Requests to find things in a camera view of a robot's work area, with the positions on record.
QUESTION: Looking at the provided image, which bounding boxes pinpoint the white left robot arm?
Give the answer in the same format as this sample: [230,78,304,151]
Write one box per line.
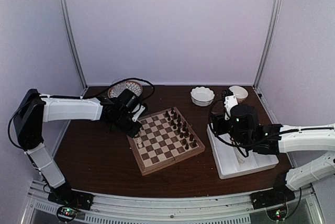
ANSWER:
[9,89,148,205]

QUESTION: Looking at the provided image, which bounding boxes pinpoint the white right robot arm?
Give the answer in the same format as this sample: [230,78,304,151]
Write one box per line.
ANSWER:
[207,104,334,204]

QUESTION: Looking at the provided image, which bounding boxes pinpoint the wooden chess board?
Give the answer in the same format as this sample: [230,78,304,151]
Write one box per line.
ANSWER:
[128,109,205,176]

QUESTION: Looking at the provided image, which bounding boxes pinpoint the dark chess pieces row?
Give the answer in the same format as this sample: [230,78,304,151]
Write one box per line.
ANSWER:
[164,107,196,145]

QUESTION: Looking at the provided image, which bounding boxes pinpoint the clear drinking glass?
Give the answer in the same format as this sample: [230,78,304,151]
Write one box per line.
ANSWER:
[112,78,126,96]

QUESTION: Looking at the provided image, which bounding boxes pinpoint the cream round bowl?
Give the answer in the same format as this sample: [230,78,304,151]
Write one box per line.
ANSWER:
[229,85,249,104]

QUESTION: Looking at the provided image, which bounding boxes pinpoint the patterned brown rim plate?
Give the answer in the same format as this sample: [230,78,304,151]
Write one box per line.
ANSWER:
[108,80,142,98]

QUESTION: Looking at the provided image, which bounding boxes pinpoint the white plastic divided tray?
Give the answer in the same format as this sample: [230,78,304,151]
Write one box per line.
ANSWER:
[207,127,279,180]

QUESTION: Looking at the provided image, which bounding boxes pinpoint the white scalloped bowl black rim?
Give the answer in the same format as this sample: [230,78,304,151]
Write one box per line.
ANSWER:
[191,86,215,107]

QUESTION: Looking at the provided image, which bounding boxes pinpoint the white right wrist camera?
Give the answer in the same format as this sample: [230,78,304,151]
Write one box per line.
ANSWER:
[221,89,238,120]

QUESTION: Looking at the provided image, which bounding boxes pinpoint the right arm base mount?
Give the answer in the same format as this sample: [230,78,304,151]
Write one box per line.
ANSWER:
[250,172,302,222]

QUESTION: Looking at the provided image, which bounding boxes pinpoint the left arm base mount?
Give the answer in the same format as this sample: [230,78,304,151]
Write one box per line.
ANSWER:
[43,176,94,223]

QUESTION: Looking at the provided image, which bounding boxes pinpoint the left aluminium frame post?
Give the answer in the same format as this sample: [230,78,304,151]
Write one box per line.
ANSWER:
[60,0,88,89]

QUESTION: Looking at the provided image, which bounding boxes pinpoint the aluminium frame post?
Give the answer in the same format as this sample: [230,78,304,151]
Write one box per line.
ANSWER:
[60,0,88,89]
[253,0,282,90]

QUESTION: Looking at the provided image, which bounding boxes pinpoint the right aluminium frame post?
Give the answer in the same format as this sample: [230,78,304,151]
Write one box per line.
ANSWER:
[253,0,282,90]

